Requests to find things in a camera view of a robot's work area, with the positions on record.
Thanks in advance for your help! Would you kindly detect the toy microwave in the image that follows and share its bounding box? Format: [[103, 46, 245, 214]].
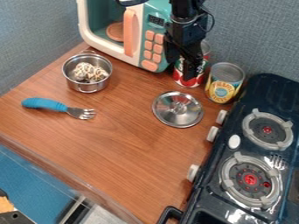
[[74, 0, 178, 74]]

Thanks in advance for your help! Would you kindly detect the silver lid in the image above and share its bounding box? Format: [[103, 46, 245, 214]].
[[150, 90, 206, 130]]

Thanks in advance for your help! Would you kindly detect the silver pot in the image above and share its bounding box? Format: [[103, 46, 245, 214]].
[[60, 50, 115, 95]]

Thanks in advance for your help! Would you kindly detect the yellow toy can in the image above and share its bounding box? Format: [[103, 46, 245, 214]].
[[204, 61, 247, 105]]

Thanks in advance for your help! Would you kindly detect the toy stove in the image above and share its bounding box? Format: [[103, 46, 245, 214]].
[[156, 73, 299, 224]]

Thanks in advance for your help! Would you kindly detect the red toy can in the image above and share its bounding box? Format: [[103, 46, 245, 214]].
[[171, 39, 213, 88]]

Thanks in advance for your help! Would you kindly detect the spotted plush toy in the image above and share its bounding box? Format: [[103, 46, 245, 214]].
[[71, 61, 110, 84]]

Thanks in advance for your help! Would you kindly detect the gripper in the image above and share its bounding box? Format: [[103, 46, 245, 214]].
[[163, 11, 211, 82]]

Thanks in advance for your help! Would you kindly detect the blue handled fork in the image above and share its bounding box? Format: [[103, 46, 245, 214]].
[[21, 97, 97, 121]]

